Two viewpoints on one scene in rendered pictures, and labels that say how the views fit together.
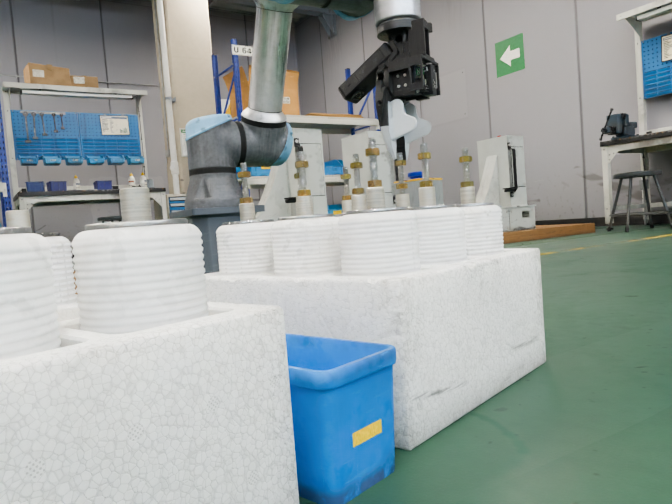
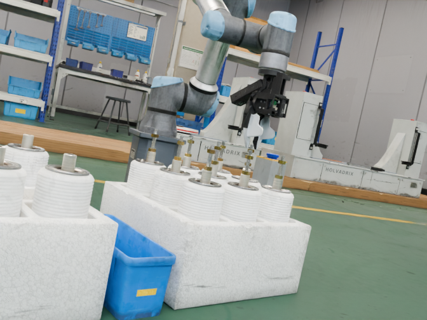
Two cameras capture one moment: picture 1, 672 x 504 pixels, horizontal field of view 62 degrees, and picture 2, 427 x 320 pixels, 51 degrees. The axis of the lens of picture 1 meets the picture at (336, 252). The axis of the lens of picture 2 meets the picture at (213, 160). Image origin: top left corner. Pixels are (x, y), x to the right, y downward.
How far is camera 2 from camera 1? 39 cm
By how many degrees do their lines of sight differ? 9
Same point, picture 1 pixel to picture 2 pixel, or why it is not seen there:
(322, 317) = (158, 229)
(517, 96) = not seen: outside the picture
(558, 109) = not seen: outside the picture
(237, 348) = (89, 236)
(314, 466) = (116, 298)
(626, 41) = not seen: outside the picture
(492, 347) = (251, 273)
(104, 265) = (46, 186)
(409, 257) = (210, 213)
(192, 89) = (199, 18)
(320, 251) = (173, 193)
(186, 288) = (77, 204)
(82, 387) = (19, 235)
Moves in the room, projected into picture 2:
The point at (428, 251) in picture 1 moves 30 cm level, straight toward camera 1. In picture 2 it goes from (231, 211) to (180, 232)
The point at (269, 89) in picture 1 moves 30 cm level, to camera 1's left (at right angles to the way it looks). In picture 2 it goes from (210, 70) to (135, 56)
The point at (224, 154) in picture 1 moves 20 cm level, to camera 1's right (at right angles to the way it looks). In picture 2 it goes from (170, 103) to (221, 113)
